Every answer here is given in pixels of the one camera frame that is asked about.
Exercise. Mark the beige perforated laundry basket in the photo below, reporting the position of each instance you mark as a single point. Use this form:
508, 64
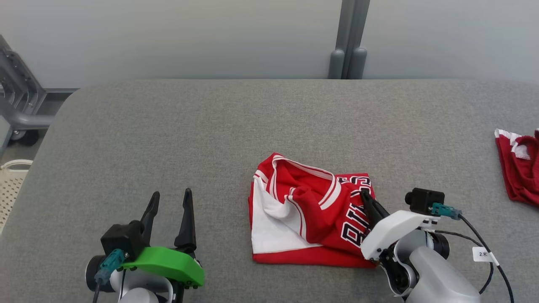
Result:
10, 189

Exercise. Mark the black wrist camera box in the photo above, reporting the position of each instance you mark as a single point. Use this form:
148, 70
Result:
122, 240
425, 201

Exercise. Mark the red shorts white stripe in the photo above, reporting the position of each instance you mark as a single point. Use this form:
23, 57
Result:
518, 176

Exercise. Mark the grey wall post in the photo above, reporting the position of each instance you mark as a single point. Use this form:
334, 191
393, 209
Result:
349, 25

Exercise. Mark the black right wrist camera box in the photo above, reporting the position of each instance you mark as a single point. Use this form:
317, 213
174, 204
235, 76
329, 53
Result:
425, 201

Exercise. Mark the grey metal cart frame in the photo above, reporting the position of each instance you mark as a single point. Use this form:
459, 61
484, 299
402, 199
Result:
25, 120

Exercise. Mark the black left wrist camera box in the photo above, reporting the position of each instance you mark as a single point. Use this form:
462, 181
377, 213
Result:
122, 240

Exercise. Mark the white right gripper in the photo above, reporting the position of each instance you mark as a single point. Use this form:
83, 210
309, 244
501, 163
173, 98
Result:
396, 229

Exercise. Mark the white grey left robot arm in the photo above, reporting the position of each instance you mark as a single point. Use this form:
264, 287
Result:
143, 295

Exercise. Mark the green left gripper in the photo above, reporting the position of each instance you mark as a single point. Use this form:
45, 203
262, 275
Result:
172, 263

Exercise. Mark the red basketball jersey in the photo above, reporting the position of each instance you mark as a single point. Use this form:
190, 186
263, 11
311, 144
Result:
311, 210

